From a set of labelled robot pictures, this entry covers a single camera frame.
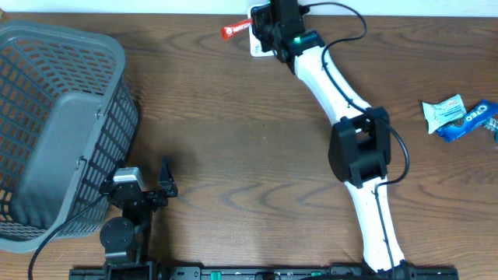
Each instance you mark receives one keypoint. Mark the blue liquid bottle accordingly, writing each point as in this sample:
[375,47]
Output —
[492,125]

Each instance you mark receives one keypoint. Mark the red snack stick packet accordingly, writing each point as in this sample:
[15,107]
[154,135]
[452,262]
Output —
[232,30]

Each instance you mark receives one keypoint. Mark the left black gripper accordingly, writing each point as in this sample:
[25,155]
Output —
[165,185]

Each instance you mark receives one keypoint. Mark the blue Oreo packet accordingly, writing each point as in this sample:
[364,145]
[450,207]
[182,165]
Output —
[475,118]

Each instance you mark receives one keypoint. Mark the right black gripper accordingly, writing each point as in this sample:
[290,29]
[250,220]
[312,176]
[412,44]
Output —
[257,14]

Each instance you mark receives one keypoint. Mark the grey plastic basket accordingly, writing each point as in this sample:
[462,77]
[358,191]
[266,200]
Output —
[67,120]

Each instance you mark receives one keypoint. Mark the mint green snack packet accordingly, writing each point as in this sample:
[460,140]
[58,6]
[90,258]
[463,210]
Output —
[437,115]

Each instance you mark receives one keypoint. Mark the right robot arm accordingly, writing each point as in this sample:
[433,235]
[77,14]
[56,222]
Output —
[360,144]

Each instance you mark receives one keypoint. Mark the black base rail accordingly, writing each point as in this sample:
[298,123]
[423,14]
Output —
[342,271]

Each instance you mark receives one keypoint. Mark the white barcode scanner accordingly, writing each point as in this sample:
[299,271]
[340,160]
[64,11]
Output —
[255,44]

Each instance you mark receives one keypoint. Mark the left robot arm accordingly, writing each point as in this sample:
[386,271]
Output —
[126,238]

